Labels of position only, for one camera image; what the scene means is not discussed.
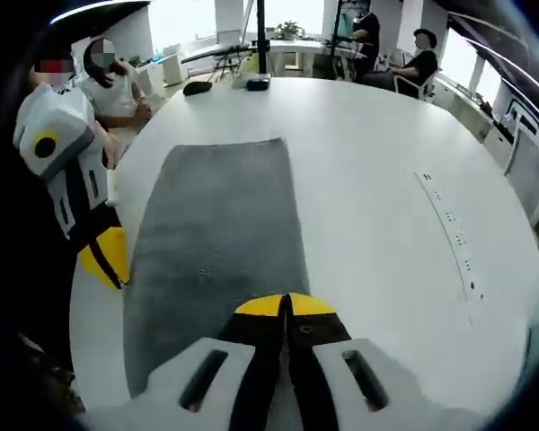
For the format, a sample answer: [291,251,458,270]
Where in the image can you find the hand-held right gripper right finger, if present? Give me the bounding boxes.
[287,292,437,431]

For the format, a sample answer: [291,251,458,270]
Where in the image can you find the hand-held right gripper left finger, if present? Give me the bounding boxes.
[77,293,290,431]

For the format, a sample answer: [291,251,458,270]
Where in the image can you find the grey towel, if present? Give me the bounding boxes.
[123,136,311,399]

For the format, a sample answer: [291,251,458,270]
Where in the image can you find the person's left hand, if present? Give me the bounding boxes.
[94,123,120,171]

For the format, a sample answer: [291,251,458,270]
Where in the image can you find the black oval object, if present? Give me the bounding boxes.
[181,81,213,97]

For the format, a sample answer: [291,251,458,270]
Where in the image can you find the small potted plant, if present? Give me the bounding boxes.
[276,20,303,40]

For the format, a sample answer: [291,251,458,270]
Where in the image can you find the white office desk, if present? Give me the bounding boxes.
[269,38,369,80]

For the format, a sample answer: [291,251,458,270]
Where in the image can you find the black equipment stand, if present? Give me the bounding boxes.
[328,0,356,81]

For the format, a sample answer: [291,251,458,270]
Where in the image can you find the white mesh office chair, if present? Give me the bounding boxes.
[502,117,539,225]

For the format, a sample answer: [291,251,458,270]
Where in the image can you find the white table cable cover plate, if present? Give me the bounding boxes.
[412,170,486,327]

